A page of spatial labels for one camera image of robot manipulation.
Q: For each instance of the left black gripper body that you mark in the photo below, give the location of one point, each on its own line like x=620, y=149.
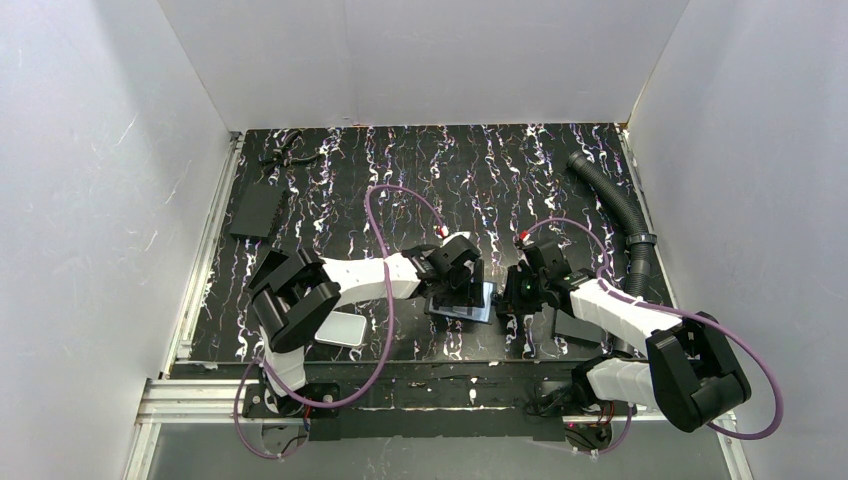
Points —
x=457, y=291

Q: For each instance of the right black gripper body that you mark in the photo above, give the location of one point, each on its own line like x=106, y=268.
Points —
x=519, y=295

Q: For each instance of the white card stack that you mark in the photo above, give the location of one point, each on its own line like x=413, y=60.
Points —
x=342, y=329

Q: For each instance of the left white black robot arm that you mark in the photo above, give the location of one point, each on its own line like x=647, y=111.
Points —
x=299, y=297

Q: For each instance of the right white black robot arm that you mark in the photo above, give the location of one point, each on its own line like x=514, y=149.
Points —
x=688, y=370

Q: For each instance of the dark grey flat box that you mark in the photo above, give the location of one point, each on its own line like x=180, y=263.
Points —
x=259, y=210
x=569, y=327

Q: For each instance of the black pliers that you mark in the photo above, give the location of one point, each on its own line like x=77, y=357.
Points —
x=282, y=157

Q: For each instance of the dark grey left flat box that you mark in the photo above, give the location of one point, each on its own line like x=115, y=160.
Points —
x=259, y=210

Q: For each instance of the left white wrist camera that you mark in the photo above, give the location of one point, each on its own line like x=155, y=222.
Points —
x=455, y=245

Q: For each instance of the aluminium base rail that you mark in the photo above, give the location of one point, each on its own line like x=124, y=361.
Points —
x=410, y=399

